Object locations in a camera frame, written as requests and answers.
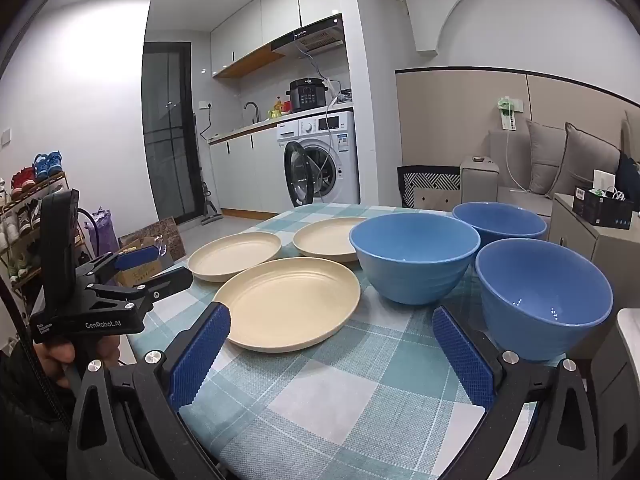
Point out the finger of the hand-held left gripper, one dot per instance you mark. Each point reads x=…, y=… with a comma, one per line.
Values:
x=136, y=258
x=165, y=285

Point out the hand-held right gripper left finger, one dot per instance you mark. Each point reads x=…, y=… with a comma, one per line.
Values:
x=200, y=355

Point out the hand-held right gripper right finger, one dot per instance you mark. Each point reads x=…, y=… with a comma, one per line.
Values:
x=465, y=365

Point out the cream plate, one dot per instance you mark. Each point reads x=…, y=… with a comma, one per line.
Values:
x=232, y=257
x=325, y=237
x=290, y=305

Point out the blue bowl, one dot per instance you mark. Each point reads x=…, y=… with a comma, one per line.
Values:
x=540, y=320
x=500, y=217
x=415, y=270

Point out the person's left forearm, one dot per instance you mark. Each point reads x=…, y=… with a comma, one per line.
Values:
x=25, y=410

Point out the person's left hand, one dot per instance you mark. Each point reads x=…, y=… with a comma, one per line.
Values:
x=56, y=357

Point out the cardboard box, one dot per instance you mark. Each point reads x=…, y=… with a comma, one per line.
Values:
x=137, y=275

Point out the brown patterned boards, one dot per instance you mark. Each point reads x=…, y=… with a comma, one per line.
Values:
x=167, y=235

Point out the purple bag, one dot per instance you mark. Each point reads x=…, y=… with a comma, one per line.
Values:
x=102, y=230

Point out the wooden shoe rack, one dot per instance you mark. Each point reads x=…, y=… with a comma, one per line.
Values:
x=37, y=189

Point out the red shoes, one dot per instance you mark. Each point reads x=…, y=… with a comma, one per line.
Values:
x=22, y=180

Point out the stick vacuum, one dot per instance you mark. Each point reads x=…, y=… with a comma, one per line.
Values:
x=212, y=217

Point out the blue shoes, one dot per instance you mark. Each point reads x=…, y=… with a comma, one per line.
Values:
x=47, y=165

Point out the dark glass door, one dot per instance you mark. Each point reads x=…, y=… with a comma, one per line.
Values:
x=167, y=135

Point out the teal checkered tablecloth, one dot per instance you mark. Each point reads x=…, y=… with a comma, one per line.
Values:
x=320, y=400

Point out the white lower kitchen cabinets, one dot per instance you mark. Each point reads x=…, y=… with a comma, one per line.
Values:
x=240, y=170

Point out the white kitchen cabinets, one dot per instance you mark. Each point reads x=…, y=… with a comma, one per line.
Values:
x=240, y=170
x=250, y=25

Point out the white marble table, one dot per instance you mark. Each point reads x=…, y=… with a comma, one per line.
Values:
x=629, y=325

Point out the grey sofa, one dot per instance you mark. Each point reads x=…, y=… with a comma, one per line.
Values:
x=515, y=200

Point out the beige side cabinet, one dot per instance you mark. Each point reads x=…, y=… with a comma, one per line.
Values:
x=600, y=245

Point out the kitchen faucet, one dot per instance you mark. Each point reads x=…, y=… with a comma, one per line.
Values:
x=257, y=112

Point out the black box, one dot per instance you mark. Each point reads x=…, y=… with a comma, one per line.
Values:
x=595, y=210

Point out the yellow green container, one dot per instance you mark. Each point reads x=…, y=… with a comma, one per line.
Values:
x=277, y=108

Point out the white washing machine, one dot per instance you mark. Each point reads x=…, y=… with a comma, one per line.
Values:
x=340, y=170

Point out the grey cushion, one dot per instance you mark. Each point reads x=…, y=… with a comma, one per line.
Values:
x=545, y=160
x=585, y=165

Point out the white box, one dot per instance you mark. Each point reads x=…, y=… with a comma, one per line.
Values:
x=603, y=180

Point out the black pressure cooker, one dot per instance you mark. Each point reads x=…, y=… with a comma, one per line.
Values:
x=306, y=96

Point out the white power strip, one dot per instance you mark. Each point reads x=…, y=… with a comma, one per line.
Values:
x=508, y=121

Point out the dark jacket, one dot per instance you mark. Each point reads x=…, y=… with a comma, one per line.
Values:
x=630, y=175

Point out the white upper kitchen cabinets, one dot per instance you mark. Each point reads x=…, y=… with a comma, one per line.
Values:
x=250, y=25

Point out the range hood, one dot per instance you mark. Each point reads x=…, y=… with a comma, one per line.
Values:
x=315, y=37

